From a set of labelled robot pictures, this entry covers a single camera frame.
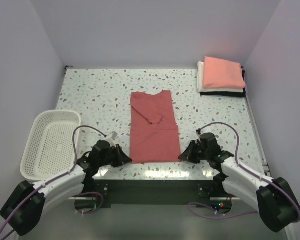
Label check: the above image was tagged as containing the folded black t-shirt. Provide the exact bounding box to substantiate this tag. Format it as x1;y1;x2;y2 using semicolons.
199;65;248;99

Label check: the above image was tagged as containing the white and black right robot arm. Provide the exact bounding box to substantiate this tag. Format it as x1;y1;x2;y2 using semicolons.
178;133;300;233

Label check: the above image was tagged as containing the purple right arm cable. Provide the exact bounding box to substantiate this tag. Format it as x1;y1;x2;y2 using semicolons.
187;121;300;216

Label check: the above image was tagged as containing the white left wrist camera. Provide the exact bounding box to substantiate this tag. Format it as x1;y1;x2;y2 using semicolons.
105;131;118;145

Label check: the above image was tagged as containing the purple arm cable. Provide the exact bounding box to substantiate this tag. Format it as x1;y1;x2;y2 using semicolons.
187;121;300;216
0;125;108;240

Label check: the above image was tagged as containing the red t-shirt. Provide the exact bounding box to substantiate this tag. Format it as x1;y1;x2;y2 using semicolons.
129;90;181;164

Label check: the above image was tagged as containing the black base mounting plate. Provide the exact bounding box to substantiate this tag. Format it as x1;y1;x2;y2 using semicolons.
64;179;243;210

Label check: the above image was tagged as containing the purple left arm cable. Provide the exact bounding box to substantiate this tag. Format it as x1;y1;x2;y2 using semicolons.
0;125;108;240

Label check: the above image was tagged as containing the folded salmon pink t-shirt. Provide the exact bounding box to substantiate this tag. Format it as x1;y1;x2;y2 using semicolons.
203;56;246;90

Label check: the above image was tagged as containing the white perforated plastic basket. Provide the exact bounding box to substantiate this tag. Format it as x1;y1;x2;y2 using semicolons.
20;110;82;182

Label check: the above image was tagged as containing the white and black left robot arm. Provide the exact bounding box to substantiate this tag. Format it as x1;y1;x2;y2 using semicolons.
0;139;132;236

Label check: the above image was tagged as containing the folded white t-shirt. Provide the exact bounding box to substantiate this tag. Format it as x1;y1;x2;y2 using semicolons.
197;61;244;93

